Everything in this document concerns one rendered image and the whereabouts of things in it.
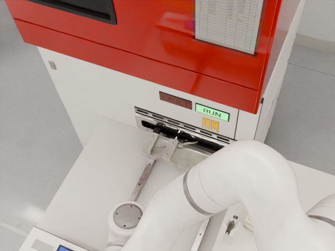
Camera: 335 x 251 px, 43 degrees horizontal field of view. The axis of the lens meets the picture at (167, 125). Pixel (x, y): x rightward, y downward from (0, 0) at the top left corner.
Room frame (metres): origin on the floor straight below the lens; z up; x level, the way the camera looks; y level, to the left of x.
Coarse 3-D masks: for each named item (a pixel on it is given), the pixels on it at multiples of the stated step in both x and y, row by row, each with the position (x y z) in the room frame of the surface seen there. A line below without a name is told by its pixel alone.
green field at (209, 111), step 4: (196, 104) 0.79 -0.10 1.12; (196, 108) 0.79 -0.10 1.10; (200, 108) 0.78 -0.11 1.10; (204, 108) 0.78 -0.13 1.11; (208, 108) 0.77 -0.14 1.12; (200, 112) 0.78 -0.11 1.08; (204, 112) 0.78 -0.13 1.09; (208, 112) 0.77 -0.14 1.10; (212, 112) 0.76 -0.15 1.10; (216, 112) 0.76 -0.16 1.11; (220, 112) 0.75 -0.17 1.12; (216, 116) 0.76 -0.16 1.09; (220, 116) 0.75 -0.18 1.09; (224, 116) 0.74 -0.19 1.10
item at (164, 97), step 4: (164, 96) 0.85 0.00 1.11; (168, 96) 0.84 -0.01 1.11; (164, 100) 0.85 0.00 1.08; (168, 100) 0.84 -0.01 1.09; (172, 100) 0.83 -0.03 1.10; (176, 100) 0.82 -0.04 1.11; (180, 100) 0.82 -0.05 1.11; (176, 104) 0.82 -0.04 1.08; (180, 104) 0.82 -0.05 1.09; (184, 104) 0.81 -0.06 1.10; (188, 104) 0.80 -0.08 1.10; (188, 108) 0.80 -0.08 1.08
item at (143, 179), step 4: (152, 160) 0.74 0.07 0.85; (156, 160) 0.75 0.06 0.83; (148, 164) 0.73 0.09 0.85; (152, 164) 0.73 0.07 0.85; (148, 168) 0.71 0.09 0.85; (152, 168) 0.72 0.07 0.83; (144, 172) 0.70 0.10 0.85; (148, 172) 0.70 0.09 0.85; (144, 176) 0.68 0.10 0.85; (148, 176) 0.69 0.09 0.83; (140, 180) 0.67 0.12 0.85; (144, 180) 0.67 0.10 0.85; (140, 184) 0.65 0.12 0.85; (144, 184) 0.66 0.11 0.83; (136, 188) 0.64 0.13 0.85; (140, 188) 0.64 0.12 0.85; (136, 192) 0.62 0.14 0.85; (140, 192) 0.63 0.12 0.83; (132, 196) 0.61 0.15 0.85; (136, 196) 0.61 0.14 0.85; (132, 200) 0.59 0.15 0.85; (136, 200) 0.60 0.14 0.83; (104, 248) 0.43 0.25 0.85
